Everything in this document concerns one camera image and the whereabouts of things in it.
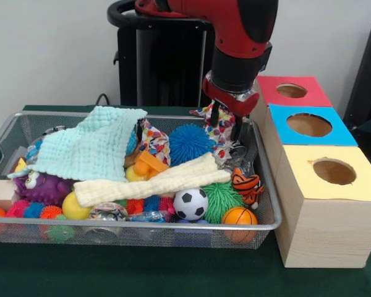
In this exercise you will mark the wooden box with three holes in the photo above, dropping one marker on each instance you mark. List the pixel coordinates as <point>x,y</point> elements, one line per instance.
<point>328,229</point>

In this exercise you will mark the dark green table cloth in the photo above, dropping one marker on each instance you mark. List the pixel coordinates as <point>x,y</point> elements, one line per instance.
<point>173,272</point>

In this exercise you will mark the clear mesh bin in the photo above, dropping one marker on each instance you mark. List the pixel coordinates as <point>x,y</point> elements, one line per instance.
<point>25,127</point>

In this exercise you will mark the orange tiger striped toy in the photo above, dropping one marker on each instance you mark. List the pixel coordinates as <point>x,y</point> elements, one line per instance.
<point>246,184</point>

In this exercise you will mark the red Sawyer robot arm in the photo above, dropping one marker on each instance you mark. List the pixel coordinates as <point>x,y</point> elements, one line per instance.
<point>241,25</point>

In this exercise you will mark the mint green waffle cloth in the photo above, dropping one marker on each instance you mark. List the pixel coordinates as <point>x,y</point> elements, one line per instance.
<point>93,142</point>

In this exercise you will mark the colourful polka dot cloth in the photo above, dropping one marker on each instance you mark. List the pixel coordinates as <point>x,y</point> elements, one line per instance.
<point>199,112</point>

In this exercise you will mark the black upright panel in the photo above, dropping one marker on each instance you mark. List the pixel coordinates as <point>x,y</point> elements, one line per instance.
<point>368,80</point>

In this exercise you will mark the black and white soccer ball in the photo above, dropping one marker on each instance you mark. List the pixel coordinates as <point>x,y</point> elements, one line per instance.
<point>190,204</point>

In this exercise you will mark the blue spiky ball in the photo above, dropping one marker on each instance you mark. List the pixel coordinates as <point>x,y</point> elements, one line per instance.
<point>190,145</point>

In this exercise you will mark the purple plush toy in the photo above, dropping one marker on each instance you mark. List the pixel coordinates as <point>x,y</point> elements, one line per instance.
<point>46,189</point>

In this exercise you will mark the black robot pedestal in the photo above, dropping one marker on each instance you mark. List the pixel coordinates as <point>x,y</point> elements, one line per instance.
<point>167,68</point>

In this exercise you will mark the orange basketball toy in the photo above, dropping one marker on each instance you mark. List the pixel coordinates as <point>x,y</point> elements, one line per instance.
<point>239,216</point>

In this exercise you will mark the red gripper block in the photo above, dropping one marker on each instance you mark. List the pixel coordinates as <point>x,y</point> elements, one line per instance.
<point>229,99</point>

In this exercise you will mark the yellow ball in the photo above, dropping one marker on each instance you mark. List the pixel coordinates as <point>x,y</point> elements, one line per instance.
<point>74,209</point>

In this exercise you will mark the cream yellow cloth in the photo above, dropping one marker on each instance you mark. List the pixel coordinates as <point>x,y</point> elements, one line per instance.
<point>148,182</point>

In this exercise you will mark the green spiky ball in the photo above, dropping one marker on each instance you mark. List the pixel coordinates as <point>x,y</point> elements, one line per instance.
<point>221,201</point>

